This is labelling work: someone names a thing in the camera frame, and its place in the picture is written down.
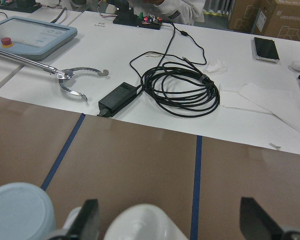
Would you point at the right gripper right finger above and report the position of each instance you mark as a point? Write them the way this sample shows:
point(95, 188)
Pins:
point(255, 223)

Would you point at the person in white coat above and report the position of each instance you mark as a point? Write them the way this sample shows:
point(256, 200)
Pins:
point(185, 12)

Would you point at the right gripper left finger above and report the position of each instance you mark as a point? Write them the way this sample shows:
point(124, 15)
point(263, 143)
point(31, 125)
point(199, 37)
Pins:
point(86, 225)

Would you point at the metal reacher grabber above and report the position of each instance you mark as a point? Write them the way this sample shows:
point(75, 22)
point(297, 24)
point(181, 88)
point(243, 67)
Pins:
point(65, 74)

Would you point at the white earbud case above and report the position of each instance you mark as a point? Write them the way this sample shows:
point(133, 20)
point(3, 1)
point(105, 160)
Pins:
point(295, 65)

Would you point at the black power adapter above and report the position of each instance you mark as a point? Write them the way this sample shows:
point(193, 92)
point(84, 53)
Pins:
point(117, 99)

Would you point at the light blue cup front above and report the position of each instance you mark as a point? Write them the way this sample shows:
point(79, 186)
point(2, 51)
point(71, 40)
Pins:
point(26, 212)

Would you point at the cardboard box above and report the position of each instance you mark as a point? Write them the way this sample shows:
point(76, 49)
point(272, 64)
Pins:
point(271, 18)

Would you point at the black electronics board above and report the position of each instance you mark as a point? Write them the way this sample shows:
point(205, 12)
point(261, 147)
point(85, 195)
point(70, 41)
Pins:
point(128, 18)

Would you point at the crumpled white tissue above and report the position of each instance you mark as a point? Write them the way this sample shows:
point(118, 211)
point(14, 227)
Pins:
point(216, 66)

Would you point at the smartphone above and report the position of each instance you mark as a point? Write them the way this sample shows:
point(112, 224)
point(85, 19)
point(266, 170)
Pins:
point(265, 50)

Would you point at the white ikea cup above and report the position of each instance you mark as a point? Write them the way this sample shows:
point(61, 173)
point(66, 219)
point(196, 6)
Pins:
point(143, 222)

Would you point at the white paper sheet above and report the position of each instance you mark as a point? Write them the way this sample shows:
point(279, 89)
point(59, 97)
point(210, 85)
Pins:
point(251, 97)

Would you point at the teach pendant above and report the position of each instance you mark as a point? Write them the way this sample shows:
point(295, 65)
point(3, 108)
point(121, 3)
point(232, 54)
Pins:
point(33, 39)

